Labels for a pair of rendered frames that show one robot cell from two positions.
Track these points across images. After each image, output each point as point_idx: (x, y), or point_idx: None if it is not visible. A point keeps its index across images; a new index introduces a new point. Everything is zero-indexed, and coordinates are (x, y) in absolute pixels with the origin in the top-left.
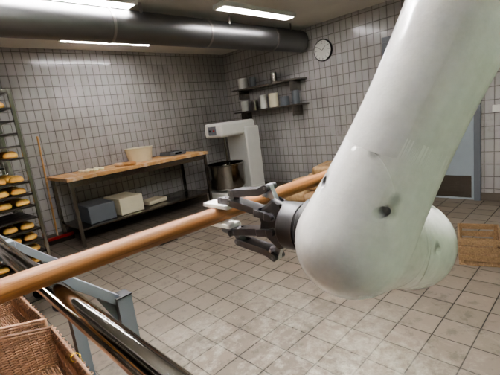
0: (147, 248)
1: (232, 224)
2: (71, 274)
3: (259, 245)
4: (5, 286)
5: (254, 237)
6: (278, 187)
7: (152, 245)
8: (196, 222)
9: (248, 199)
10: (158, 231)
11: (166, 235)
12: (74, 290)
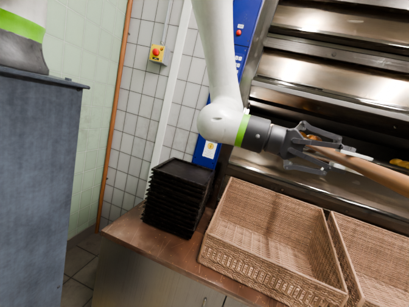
0: (322, 153)
1: (331, 162)
2: (311, 147)
3: (300, 164)
4: None
5: (315, 169)
6: (406, 175)
7: (322, 152)
8: (334, 153)
9: (364, 162)
10: (327, 148)
11: (325, 151)
12: (303, 148)
